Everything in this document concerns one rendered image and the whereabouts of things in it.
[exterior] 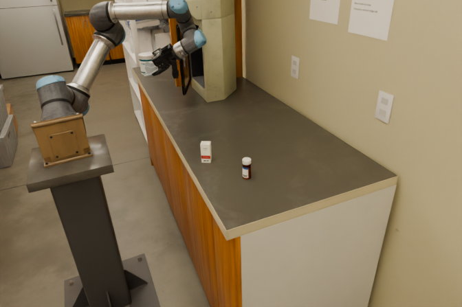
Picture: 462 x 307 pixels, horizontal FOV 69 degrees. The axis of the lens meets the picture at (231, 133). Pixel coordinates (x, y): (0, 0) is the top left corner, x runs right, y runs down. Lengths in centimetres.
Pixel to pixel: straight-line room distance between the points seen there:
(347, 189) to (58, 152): 115
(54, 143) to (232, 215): 81
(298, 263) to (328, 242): 14
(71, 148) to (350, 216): 115
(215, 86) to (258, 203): 99
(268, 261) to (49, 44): 602
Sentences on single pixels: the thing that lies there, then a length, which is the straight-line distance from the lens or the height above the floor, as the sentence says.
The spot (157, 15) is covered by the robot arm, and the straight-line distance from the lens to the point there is 162.
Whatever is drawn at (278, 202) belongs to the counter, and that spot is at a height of 94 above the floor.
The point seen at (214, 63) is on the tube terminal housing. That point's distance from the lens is 194.
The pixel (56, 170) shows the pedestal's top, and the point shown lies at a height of 94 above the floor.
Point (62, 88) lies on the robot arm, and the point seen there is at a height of 122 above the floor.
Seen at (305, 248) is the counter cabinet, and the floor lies 74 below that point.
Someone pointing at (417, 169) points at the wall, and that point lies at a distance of 139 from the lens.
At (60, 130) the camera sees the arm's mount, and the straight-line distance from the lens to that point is 152.
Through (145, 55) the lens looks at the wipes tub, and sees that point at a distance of 259.
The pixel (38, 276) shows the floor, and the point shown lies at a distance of 251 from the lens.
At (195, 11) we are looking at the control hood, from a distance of 186.
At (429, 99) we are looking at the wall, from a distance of 129.
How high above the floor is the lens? 167
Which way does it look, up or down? 27 degrees down
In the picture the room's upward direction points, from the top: 2 degrees counter-clockwise
